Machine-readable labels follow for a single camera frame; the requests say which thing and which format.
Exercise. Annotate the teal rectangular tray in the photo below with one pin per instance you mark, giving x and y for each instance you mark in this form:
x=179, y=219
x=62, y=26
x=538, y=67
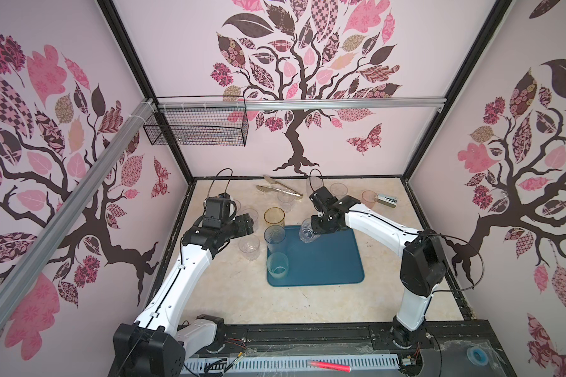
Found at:
x=332, y=259

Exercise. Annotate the blue tape roll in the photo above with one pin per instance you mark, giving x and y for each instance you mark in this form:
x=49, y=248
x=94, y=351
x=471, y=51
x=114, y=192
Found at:
x=477, y=356

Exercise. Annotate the black wire mesh basket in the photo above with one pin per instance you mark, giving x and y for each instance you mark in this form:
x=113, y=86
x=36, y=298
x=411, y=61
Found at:
x=208, y=120

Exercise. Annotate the amber yellow tall glass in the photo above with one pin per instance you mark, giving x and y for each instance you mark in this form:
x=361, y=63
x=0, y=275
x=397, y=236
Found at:
x=275, y=216

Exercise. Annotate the grey blue plastic cup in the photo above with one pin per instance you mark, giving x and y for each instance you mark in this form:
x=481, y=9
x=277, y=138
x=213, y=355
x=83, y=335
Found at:
x=275, y=237

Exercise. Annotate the metal serving tongs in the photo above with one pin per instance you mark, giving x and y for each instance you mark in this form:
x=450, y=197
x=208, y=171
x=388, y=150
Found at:
x=275, y=186

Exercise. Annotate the white slotted cable duct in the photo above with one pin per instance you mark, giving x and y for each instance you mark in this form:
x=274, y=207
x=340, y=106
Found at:
x=264, y=365

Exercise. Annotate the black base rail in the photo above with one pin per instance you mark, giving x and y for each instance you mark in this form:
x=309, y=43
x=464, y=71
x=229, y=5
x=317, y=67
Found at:
x=440, y=350

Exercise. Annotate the white stapler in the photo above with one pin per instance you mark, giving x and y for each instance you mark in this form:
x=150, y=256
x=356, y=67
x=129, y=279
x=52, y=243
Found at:
x=390, y=201

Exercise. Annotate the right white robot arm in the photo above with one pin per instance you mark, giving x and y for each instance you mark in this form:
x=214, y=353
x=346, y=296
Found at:
x=423, y=263

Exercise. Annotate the pink marker pen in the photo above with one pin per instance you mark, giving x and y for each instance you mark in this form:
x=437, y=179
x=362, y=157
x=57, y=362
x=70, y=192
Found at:
x=330, y=366

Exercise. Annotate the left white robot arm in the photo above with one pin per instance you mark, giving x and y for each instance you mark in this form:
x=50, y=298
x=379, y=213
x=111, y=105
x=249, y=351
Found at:
x=155, y=344

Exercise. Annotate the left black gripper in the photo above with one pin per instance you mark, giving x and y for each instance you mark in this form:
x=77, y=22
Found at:
x=245, y=225

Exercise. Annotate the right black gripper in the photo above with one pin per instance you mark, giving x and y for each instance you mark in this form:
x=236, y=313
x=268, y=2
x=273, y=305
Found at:
x=319, y=224

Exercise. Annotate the clear glass back tall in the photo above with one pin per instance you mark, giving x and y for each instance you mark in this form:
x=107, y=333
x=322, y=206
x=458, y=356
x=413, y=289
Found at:
x=312, y=184

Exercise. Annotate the green plastic cup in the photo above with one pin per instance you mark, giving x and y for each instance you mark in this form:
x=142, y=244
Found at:
x=278, y=265

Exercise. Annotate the pink plastic cup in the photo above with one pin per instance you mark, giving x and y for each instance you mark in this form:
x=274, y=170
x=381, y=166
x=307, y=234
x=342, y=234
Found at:
x=369, y=198

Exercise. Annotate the clear tumbler glass near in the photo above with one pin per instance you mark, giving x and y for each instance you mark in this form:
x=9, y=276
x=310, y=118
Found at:
x=236, y=205

